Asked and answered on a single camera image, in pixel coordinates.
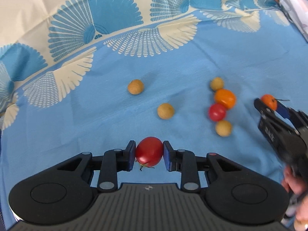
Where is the small red tomato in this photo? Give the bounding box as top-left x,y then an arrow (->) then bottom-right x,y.
208,104 -> 227,121

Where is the orange mandarin with stem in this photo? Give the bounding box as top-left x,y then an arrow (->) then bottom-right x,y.
260,94 -> 289,110

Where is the person's right hand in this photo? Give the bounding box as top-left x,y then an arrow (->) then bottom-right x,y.
281,165 -> 307,230

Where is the tan longan fruit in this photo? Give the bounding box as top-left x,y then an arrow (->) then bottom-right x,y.
210,77 -> 224,91
215,120 -> 232,137
127,79 -> 144,95
157,103 -> 174,120

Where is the red tomato with stem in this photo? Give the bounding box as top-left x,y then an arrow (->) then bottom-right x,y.
135,137 -> 163,171

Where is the blue patterned sofa cover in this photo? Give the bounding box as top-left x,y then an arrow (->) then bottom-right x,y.
1,0 -> 307,228

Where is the light floral cloth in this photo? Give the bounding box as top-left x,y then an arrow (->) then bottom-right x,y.
279,0 -> 307,41

